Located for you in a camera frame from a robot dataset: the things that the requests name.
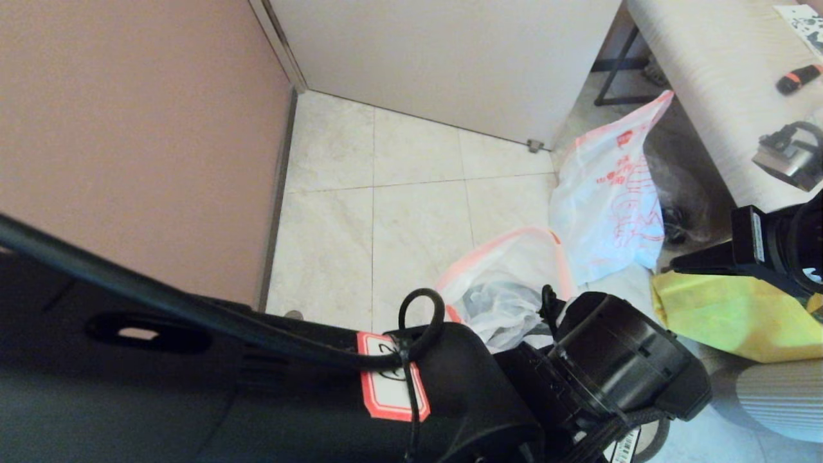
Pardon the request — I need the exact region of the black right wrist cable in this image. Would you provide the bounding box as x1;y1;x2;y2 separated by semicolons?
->
762;120;823;153

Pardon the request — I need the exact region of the grey bin retaining ring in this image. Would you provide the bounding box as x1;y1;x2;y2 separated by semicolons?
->
637;418;671;463

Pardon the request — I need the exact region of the white wood-grain table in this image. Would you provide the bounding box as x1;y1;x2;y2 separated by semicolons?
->
625;0;823;213

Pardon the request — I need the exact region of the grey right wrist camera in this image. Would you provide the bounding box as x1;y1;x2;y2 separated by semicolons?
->
752;132;823;192

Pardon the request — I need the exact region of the black and orange marker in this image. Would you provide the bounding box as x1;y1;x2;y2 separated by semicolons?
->
775;64;823;96

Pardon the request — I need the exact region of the black metal table frame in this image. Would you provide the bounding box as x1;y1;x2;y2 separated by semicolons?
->
590;26;673;107

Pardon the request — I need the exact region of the grey ribbed round object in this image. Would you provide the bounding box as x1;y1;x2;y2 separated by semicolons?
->
707;359;823;444

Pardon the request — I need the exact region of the white red-print trash bag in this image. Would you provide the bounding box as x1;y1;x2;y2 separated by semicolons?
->
548;90;674;287
434;225;576;354

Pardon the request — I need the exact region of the clear bag with dark contents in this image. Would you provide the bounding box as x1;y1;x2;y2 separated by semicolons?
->
645;147;712;249

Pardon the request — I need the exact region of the black-patterned white paper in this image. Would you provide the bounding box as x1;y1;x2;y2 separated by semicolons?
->
773;5;823;57

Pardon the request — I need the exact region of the yellow fabric bag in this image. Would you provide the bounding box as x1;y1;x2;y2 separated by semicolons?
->
651;270;823;364

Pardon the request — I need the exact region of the white door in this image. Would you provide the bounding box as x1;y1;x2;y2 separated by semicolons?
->
249;0;623;152

